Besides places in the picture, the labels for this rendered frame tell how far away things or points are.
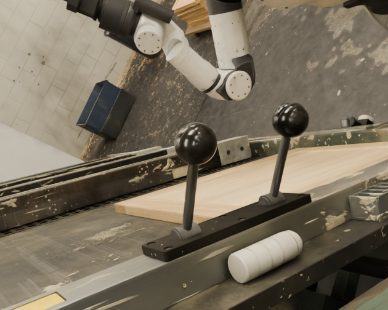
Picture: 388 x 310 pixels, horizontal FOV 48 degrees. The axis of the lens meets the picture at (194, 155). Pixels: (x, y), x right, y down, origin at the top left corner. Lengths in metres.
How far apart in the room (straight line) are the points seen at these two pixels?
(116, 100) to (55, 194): 4.24
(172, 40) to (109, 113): 4.13
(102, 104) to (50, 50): 1.31
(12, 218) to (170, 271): 0.71
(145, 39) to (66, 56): 5.19
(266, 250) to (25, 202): 0.75
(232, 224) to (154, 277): 0.10
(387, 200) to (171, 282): 0.28
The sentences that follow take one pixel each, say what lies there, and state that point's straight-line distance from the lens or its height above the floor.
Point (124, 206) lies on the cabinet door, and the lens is 0.89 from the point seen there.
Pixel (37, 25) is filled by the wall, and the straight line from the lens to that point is 6.21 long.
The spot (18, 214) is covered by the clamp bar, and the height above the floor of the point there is 1.47.
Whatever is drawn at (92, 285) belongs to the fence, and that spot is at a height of 1.53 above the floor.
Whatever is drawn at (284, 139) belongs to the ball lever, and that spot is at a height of 1.41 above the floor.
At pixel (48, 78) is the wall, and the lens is 6.16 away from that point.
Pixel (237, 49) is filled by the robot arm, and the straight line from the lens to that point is 1.16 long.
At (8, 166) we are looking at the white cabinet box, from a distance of 4.71.
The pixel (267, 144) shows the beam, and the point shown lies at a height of 0.90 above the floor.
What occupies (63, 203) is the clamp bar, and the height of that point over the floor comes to 1.38.
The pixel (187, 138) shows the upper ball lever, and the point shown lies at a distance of 0.36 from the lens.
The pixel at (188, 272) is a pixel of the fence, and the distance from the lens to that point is 0.42.
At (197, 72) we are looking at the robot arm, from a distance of 1.13.
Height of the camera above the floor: 1.69
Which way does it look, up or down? 29 degrees down
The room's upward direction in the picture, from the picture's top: 61 degrees counter-clockwise
